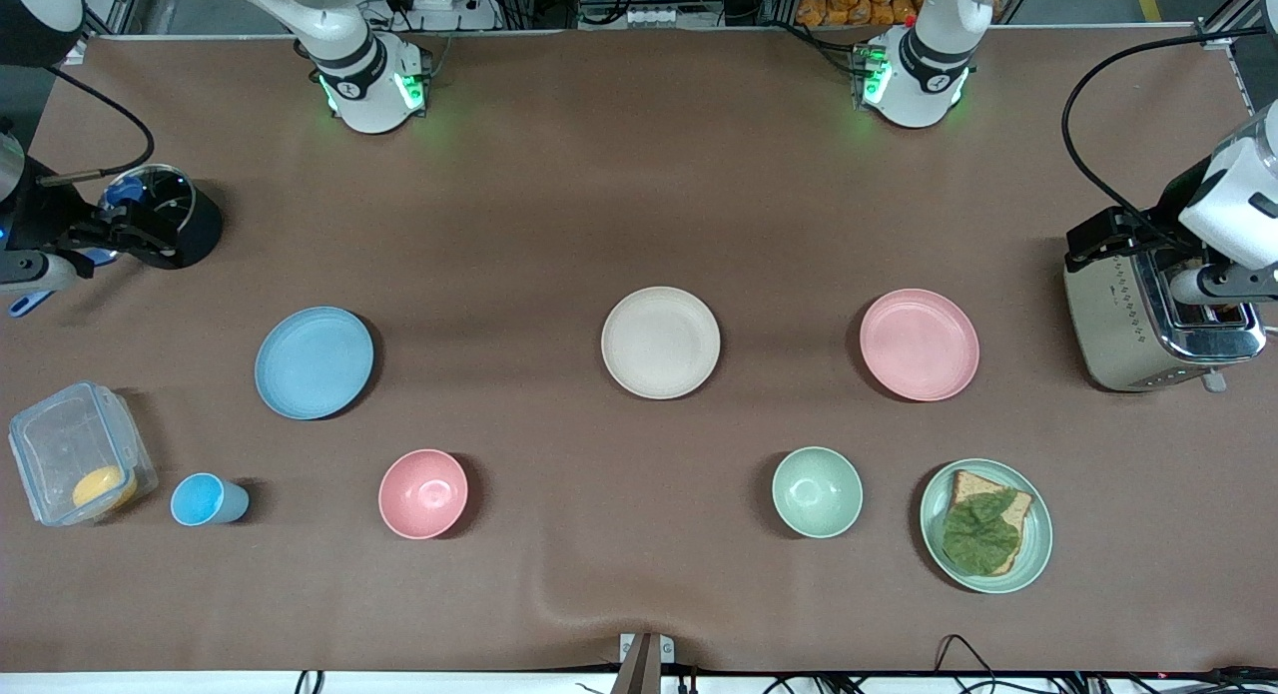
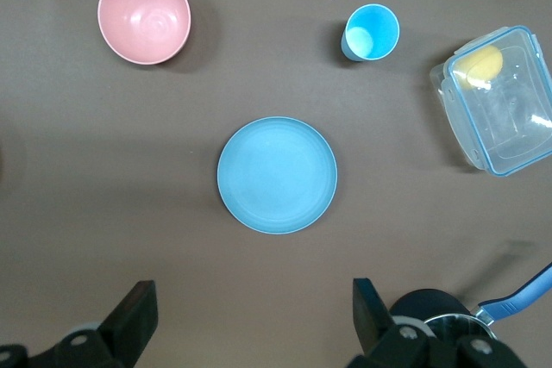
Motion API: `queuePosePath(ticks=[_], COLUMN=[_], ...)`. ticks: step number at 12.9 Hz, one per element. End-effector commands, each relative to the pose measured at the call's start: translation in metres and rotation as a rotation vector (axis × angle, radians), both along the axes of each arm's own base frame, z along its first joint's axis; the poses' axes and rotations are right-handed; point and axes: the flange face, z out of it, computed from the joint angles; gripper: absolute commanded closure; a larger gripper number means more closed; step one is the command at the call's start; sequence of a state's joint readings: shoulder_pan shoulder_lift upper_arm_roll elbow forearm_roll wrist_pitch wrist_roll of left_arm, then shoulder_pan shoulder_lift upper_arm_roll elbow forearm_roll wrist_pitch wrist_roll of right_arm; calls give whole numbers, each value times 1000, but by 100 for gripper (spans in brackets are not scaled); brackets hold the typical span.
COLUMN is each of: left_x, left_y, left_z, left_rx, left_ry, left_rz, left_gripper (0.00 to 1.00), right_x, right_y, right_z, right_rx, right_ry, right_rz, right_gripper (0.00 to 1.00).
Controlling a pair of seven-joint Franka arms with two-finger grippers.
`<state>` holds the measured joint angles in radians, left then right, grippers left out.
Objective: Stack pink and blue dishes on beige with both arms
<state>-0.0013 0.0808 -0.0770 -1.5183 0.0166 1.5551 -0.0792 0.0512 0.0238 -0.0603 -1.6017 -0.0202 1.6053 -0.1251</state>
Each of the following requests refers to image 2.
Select clear plastic food container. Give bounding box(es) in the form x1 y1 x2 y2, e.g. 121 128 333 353
430 24 552 178

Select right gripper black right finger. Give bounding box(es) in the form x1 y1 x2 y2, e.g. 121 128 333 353
351 278 432 368

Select black pot blue handle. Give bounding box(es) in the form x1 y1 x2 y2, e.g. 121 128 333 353
390 260 552 356

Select brown table cover mat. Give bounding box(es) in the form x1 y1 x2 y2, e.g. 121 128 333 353
0 0 552 368

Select blue plastic cup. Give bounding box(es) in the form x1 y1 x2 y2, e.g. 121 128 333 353
340 3 401 63

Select glass pot lid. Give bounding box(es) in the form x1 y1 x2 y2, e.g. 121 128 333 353
422 312 497 343

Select pink bowl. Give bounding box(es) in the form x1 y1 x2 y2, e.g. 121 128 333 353
97 0 192 65

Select blue plate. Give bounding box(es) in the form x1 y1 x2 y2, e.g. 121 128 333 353
216 115 339 234

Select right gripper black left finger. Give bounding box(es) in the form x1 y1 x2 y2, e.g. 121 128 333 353
25 280 159 368

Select yellow round sponge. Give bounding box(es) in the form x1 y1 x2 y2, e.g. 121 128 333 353
452 44 505 90

